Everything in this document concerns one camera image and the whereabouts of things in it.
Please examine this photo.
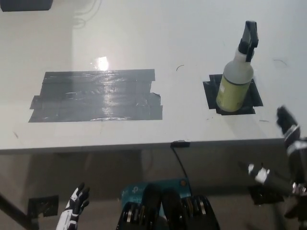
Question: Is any thin white cable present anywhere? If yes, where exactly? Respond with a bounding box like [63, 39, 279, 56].
[72, 0, 102, 29]

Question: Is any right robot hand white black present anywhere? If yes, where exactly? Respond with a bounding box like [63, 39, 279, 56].
[248, 105, 307, 195]

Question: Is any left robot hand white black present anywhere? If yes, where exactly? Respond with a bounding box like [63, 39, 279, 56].
[56, 182, 91, 230]

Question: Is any black box on table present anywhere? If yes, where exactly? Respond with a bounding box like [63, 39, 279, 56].
[0, 0, 54, 12]

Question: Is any white spray bottle black trigger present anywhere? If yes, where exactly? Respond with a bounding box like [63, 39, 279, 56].
[215, 20, 259, 112]

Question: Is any large grey tape patch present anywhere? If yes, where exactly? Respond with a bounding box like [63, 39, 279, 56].
[28, 69, 164, 123]

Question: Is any thin black cable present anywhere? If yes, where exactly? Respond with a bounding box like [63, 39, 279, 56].
[172, 146, 190, 183]

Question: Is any small black tape square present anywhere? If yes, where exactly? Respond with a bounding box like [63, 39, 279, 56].
[202, 74, 264, 116]

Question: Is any black floor tape patch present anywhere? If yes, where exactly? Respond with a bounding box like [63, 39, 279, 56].
[248, 184, 285, 206]
[28, 195, 59, 218]

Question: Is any dark diagonal table leg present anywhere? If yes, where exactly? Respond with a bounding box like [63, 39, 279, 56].
[0, 188, 39, 230]

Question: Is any black and teal robot torso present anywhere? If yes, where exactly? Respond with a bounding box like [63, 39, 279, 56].
[116, 178, 220, 230]

